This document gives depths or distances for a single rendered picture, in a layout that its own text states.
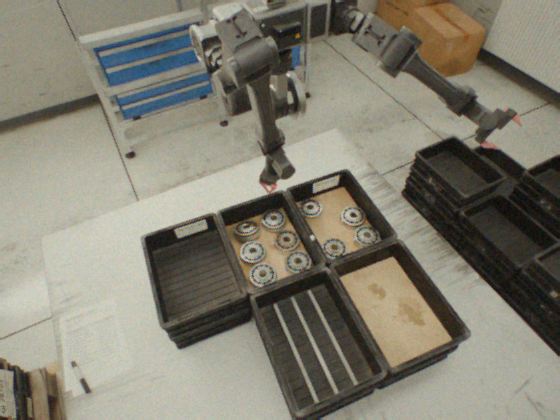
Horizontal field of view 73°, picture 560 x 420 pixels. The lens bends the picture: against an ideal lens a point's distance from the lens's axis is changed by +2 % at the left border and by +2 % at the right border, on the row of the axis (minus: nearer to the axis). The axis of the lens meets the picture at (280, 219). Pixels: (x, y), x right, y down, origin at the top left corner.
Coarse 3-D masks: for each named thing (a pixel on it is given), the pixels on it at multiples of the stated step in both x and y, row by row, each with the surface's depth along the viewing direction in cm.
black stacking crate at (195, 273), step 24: (168, 240) 149; (192, 240) 153; (216, 240) 152; (168, 264) 146; (192, 264) 146; (216, 264) 146; (168, 288) 140; (192, 288) 140; (216, 288) 139; (240, 288) 132; (168, 312) 134; (192, 312) 134; (216, 312) 129; (168, 336) 129
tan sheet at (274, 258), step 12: (228, 228) 156; (288, 228) 155; (252, 240) 152; (264, 240) 152; (252, 252) 148; (276, 252) 148; (276, 264) 145; (312, 264) 144; (264, 276) 142; (252, 288) 139
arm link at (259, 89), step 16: (272, 48) 80; (272, 64) 84; (240, 80) 82; (256, 80) 84; (256, 96) 90; (256, 112) 98; (272, 112) 100; (256, 128) 111; (272, 128) 107; (272, 144) 116
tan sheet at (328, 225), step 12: (336, 192) 166; (324, 204) 162; (336, 204) 162; (348, 204) 162; (324, 216) 158; (336, 216) 158; (312, 228) 155; (324, 228) 155; (336, 228) 154; (324, 240) 151; (348, 240) 151; (348, 252) 147
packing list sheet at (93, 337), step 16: (96, 304) 151; (112, 304) 150; (64, 320) 147; (80, 320) 147; (96, 320) 147; (112, 320) 146; (64, 336) 143; (80, 336) 143; (96, 336) 143; (112, 336) 142; (64, 352) 139; (80, 352) 139; (96, 352) 139; (112, 352) 139; (128, 352) 139; (64, 368) 136; (80, 368) 136; (96, 368) 135; (112, 368) 135; (128, 368) 135; (80, 384) 132; (96, 384) 132
